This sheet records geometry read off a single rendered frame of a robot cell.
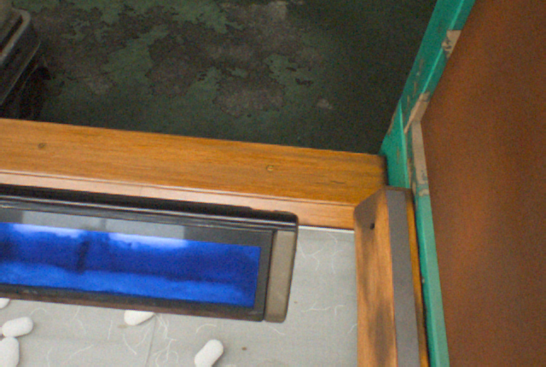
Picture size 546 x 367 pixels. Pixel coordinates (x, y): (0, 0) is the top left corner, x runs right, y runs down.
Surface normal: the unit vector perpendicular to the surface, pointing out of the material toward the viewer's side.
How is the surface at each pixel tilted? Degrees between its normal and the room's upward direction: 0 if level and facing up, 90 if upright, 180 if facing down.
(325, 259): 0
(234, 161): 0
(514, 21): 90
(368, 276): 67
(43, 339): 0
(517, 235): 90
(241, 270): 58
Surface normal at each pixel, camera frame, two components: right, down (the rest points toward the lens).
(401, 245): 0.08, -0.59
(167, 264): 0.00, 0.37
